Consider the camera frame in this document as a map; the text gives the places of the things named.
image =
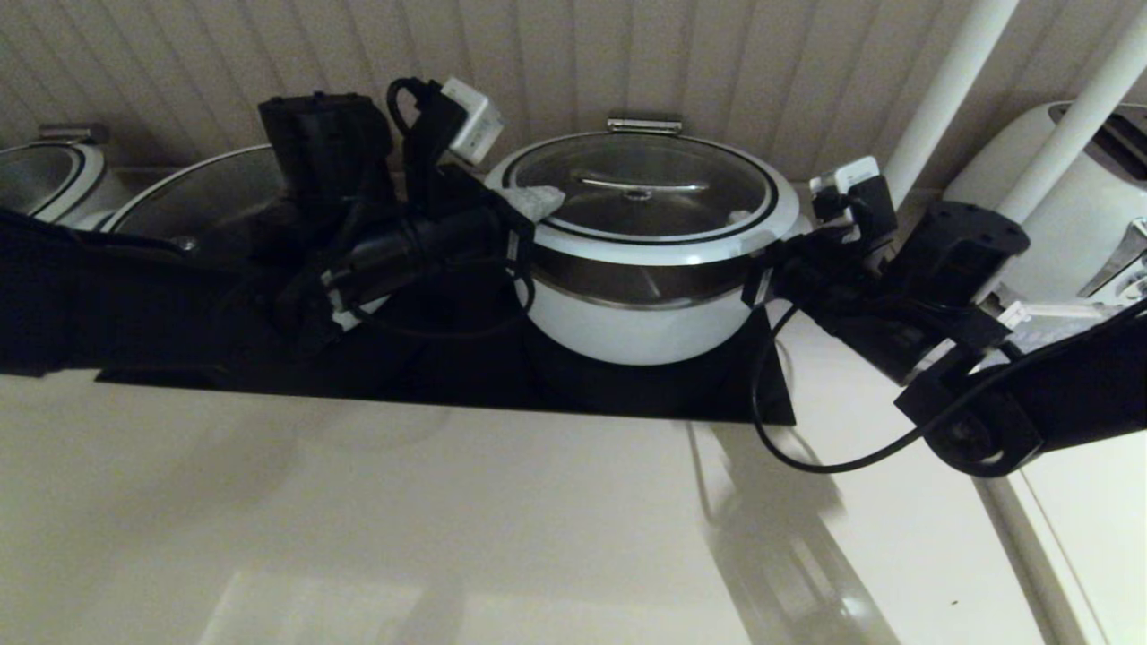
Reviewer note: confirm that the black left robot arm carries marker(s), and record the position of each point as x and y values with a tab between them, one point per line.
134	296

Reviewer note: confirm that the white round pole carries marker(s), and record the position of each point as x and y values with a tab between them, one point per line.
950	90
1084	98

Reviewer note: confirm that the white toaster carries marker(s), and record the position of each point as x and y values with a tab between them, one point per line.
1066	224

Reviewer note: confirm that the glass lid with white rim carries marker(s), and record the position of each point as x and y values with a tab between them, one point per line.
645	193

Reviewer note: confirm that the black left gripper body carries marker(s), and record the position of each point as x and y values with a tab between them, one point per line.
430	251

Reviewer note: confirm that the silver metal bar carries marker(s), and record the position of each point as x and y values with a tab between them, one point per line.
76	134
645	124

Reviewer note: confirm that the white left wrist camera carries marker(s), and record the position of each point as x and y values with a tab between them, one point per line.
470	121

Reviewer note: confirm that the white pot with steel rim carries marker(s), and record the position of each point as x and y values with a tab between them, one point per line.
645	327

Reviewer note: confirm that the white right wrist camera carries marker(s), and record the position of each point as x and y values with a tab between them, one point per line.
847	175

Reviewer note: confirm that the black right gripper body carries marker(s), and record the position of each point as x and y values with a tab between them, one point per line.
815	278

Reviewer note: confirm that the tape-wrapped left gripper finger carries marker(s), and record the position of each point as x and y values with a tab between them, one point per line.
548	194
538	211

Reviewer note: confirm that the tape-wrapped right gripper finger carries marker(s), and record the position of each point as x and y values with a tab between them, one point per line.
740	217

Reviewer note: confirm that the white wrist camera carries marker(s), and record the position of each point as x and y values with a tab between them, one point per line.
847	175
470	121

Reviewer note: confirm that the large black induction cooktop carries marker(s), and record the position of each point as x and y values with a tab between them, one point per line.
582	390

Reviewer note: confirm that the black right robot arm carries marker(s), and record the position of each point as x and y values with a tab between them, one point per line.
1075	394

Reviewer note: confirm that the clear acrylic sign holder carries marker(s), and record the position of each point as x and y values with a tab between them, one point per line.
1057	327

